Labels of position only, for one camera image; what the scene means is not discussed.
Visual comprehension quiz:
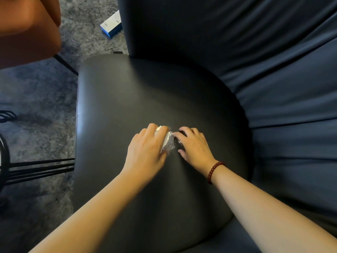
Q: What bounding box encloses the person's left hand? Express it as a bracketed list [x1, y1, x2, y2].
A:
[120, 123, 170, 184]

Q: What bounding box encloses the person's right hand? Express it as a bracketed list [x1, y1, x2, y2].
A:
[172, 126, 219, 177]

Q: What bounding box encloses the white roll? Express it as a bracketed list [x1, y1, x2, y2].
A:
[154, 125, 182, 155]

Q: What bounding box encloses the person's right forearm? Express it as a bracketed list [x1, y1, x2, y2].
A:
[209, 164, 337, 253]

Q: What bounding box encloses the person's left forearm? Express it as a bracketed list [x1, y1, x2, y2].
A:
[28, 170, 156, 253]

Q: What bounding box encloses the black leather chair seat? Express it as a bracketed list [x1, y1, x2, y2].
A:
[72, 53, 250, 253]

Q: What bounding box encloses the dark blue fabric cover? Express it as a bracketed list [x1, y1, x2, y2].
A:
[117, 0, 337, 253]

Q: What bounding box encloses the grey shaggy rug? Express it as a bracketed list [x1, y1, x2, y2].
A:
[0, 0, 129, 253]

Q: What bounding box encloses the black metal chair leg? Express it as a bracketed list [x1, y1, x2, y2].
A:
[53, 54, 79, 76]

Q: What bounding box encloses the blue and white box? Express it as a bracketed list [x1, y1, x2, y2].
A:
[100, 10, 123, 39]

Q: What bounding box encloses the orange chair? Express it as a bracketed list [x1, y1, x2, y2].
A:
[0, 0, 62, 70]

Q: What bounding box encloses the red bead bracelet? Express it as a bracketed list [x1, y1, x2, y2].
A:
[207, 161, 225, 185]

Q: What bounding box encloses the black metal wire frame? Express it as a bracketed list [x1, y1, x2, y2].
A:
[0, 110, 76, 194]

